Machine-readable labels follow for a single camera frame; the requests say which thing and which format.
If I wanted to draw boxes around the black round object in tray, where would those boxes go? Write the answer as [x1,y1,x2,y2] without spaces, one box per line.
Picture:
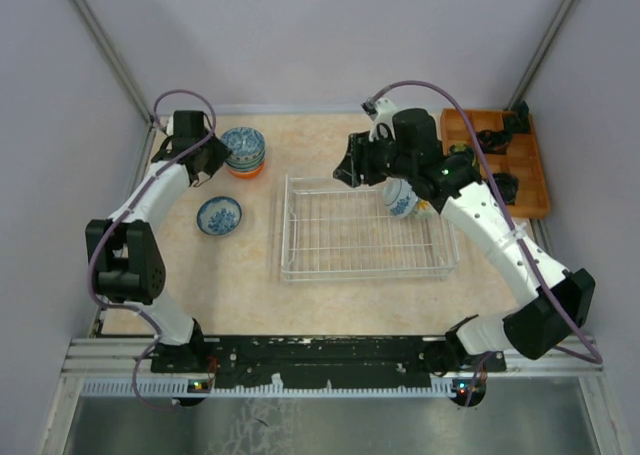
[493,172,519,205]

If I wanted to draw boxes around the black object tray centre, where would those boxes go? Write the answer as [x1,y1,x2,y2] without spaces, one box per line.
[476,129,513,155]

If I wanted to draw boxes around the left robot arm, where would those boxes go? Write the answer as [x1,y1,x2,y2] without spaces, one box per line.
[85,110,231,372]

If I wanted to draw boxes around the white wire dish rack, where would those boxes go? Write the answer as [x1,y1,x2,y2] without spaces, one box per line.
[280,176,459,282]

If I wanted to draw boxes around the blue white patterned bowl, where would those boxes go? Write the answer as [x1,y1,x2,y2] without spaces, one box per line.
[382,178,418,219]

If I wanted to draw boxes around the yellow floral bowl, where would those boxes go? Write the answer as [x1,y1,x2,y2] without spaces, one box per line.
[411,199,438,220]

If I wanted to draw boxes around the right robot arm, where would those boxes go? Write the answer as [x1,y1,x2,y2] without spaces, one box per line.
[333,108,595,371]

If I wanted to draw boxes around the black object tray corner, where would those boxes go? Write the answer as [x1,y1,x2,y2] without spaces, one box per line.
[503,101,531,134]

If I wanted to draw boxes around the orange bottom stacked bowl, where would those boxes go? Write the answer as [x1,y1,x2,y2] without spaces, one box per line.
[226,164,264,180]

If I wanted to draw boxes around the black yellow object in tray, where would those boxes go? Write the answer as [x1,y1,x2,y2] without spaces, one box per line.
[449,143,475,159]

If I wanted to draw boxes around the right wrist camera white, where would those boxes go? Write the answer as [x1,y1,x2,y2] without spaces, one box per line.
[362,97,398,142]

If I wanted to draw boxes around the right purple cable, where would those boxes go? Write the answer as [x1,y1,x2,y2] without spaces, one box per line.
[369,79,604,409]

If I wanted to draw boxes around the wooden compartment tray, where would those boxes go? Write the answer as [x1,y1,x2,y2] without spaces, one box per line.
[466,110,551,219]

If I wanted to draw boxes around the white cable duct strip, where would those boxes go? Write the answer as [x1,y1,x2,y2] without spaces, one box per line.
[82,378,481,397]

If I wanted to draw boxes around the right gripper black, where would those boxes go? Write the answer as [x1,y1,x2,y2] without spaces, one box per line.
[333,127,415,189]

